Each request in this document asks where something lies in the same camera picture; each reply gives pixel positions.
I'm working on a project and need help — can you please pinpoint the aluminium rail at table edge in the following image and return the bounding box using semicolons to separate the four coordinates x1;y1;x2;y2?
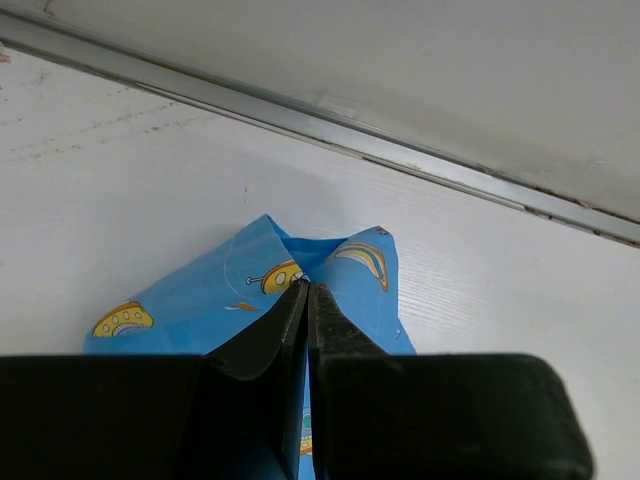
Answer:
1;4;639;246

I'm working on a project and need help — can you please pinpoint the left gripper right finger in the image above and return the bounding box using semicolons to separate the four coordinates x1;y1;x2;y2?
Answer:
307;282;401;480

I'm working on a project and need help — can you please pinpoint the blue space-print cloth placemat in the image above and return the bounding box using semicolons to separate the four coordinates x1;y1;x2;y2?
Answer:
82;213;417;480

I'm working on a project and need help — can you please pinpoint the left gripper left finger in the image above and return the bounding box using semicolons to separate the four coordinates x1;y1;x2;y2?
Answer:
202;281;308;479

